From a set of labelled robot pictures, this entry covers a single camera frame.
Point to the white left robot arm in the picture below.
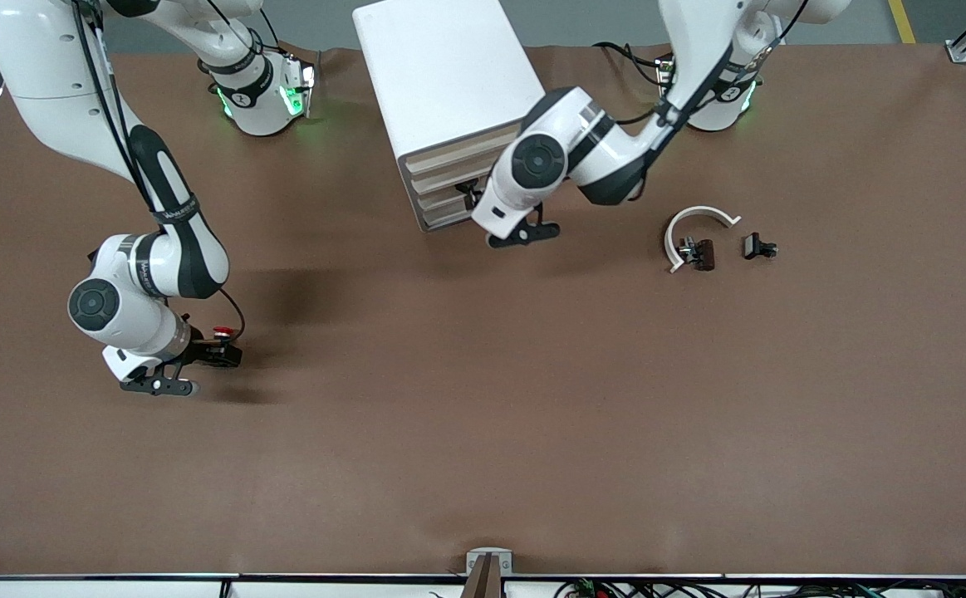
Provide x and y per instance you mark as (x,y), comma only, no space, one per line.
(599,149)

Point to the small black part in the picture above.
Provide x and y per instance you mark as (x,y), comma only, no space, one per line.
(468,188)

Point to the yellow floor tape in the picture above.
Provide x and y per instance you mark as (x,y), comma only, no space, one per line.
(904,21)

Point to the brown black small component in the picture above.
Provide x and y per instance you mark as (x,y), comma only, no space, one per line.
(705,254)

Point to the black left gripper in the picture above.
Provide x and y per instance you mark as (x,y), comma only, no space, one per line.
(471,196)

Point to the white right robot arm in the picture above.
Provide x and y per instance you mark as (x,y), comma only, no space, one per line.
(42,83)

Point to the brown table cover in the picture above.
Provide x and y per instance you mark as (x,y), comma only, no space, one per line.
(482,415)

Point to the red push button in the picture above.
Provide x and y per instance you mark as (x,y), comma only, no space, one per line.
(223,333)

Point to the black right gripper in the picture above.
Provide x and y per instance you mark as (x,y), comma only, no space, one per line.
(204,350)

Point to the bottom edge camera mount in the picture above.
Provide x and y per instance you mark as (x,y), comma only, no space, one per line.
(488,581)

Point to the white table edge rail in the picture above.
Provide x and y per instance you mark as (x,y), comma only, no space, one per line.
(117,590)

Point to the small black clip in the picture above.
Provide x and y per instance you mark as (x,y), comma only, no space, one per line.
(753,246)

